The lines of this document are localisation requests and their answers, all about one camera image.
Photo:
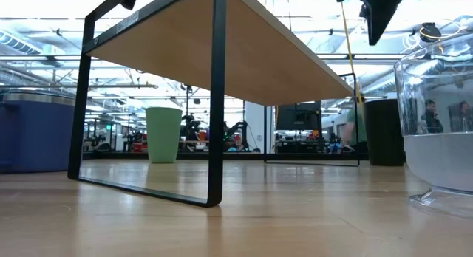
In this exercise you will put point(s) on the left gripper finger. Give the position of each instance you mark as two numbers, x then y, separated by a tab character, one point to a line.
130	1

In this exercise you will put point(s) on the tall black cup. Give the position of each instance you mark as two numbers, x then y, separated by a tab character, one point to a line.
384	135

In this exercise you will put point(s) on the green plastic cup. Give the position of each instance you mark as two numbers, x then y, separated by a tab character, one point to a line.
163	135

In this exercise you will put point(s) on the blue tumbler mug with lid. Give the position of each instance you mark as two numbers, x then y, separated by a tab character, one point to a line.
33	135

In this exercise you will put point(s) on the black background robot arm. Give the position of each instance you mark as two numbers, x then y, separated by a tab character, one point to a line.
240	133

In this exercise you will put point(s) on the wooden tray board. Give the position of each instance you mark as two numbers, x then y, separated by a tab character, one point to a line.
221	46

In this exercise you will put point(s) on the person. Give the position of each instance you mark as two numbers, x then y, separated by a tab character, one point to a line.
354	127
463	116
431	118

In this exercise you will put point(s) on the black monitor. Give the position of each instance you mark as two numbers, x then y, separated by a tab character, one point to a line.
298	116

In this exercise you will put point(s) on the black aluminium table frame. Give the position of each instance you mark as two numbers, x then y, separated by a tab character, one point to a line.
244	156

